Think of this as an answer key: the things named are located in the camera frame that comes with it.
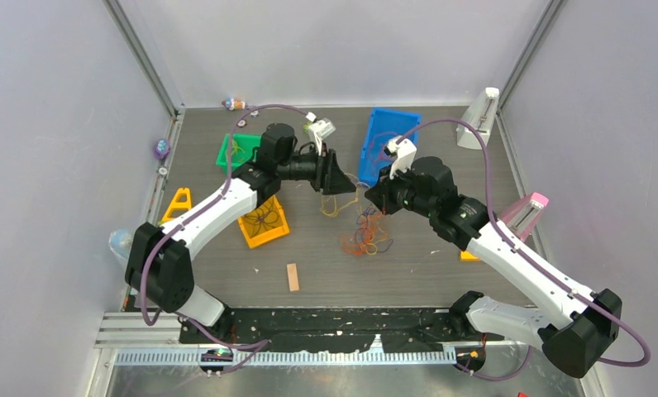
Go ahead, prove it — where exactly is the orange plastic bin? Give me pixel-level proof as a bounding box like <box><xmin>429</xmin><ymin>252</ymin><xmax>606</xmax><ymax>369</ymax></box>
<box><xmin>237</xmin><ymin>195</ymin><xmax>290</xmax><ymax>249</ymax></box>

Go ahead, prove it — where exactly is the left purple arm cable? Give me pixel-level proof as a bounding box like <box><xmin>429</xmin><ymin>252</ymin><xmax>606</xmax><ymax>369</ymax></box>
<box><xmin>140</xmin><ymin>103</ymin><xmax>317</xmax><ymax>376</ymax></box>

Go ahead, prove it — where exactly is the small toy figure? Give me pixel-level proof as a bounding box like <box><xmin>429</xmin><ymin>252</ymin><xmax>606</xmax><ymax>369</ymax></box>
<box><xmin>221</xmin><ymin>98</ymin><xmax>247</xmax><ymax>111</ymax></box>

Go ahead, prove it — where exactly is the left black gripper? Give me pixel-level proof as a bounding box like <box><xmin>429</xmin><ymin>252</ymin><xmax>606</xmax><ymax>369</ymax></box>
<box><xmin>278</xmin><ymin>142</ymin><xmax>356</xmax><ymax>196</ymax></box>

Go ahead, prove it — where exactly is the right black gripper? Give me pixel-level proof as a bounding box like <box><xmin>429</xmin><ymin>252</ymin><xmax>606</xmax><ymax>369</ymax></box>
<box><xmin>365</xmin><ymin>162</ymin><xmax>436</xmax><ymax>219</ymax></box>

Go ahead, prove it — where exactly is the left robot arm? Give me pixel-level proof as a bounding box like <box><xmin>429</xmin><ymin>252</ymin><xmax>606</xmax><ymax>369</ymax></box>
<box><xmin>124</xmin><ymin>119</ymin><xmax>356</xmax><ymax>342</ymax></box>

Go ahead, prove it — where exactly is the pink metronome box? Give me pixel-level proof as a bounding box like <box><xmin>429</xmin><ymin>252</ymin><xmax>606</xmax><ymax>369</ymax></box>
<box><xmin>498</xmin><ymin>192</ymin><xmax>549</xmax><ymax>242</ymax></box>

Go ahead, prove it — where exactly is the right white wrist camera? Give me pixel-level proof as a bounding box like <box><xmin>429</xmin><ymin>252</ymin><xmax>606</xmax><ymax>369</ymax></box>
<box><xmin>384</xmin><ymin>136</ymin><xmax>417</xmax><ymax>179</ymax></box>

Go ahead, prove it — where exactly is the clear plastic bottle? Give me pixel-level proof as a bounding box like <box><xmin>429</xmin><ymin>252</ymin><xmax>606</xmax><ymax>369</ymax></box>
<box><xmin>108</xmin><ymin>229</ymin><xmax>133</xmax><ymax>269</ymax></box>

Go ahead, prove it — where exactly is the small wooden block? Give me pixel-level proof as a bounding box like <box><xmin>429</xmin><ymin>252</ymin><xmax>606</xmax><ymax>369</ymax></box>
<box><xmin>286</xmin><ymin>263</ymin><xmax>300</xmax><ymax>292</ymax></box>

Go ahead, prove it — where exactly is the green plastic bin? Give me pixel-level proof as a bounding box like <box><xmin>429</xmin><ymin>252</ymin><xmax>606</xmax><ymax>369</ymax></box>
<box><xmin>215</xmin><ymin>134</ymin><xmax>261</xmax><ymax>170</ymax></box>

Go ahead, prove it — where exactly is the purple round toy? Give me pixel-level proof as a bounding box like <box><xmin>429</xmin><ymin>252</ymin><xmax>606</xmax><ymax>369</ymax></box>
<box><xmin>154</xmin><ymin>138</ymin><xmax>171</xmax><ymax>160</ymax></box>

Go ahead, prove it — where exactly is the yellow triangle block right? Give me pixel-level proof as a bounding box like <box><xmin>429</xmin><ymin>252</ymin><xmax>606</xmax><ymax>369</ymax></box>
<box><xmin>459</xmin><ymin>251</ymin><xmax>480</xmax><ymax>262</ymax></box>

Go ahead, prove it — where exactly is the red cable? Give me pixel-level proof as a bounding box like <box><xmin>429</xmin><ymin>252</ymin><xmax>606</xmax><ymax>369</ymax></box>
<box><xmin>367</xmin><ymin>130</ymin><xmax>401</xmax><ymax>165</ymax></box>

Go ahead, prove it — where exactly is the white metronome box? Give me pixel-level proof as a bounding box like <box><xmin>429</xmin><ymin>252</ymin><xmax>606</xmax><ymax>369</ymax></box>
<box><xmin>456</xmin><ymin>87</ymin><xmax>500</xmax><ymax>150</ymax></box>

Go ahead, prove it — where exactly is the blue plastic bin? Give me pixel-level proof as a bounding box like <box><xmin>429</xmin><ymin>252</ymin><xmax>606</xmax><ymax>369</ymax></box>
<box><xmin>357</xmin><ymin>108</ymin><xmax>422</xmax><ymax>186</ymax></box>

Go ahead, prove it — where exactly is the coloured cable bundle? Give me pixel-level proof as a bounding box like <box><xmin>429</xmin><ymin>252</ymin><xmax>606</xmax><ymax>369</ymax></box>
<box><xmin>338</xmin><ymin>205</ymin><xmax>394</xmax><ymax>259</ymax></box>

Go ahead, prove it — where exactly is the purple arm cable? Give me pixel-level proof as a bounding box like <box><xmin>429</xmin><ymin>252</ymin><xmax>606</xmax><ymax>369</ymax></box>
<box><xmin>140</xmin><ymin>103</ymin><xmax>317</xmax><ymax>376</ymax></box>
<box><xmin>397</xmin><ymin>118</ymin><xmax>651</xmax><ymax>382</ymax></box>

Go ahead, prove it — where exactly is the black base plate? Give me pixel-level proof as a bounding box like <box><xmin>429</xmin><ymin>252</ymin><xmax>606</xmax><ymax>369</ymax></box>
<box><xmin>179</xmin><ymin>307</ymin><xmax>502</xmax><ymax>353</ymax></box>

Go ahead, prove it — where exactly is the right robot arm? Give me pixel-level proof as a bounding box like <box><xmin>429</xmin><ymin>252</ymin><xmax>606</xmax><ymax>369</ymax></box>
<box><xmin>365</xmin><ymin>156</ymin><xmax>622</xmax><ymax>378</ymax></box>

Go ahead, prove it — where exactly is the yellow triangle block left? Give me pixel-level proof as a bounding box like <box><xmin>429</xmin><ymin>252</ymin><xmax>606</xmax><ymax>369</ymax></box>
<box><xmin>159</xmin><ymin>187</ymin><xmax>193</xmax><ymax>225</ymax></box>

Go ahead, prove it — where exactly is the yellow cable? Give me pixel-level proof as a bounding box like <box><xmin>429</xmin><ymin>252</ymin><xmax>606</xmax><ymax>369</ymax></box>
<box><xmin>320</xmin><ymin>174</ymin><xmax>363</xmax><ymax>219</ymax></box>
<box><xmin>227</xmin><ymin>136</ymin><xmax>248</xmax><ymax>165</ymax></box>

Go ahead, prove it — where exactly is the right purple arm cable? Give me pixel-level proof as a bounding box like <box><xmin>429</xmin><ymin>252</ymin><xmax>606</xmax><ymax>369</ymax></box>
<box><xmin>397</xmin><ymin>118</ymin><xmax>651</xmax><ymax>382</ymax></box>

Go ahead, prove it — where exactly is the yellow triangle block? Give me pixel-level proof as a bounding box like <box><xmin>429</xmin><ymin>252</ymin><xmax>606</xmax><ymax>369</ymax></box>
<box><xmin>159</xmin><ymin>187</ymin><xmax>193</xmax><ymax>225</ymax></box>
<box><xmin>459</xmin><ymin>251</ymin><xmax>480</xmax><ymax>262</ymax></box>

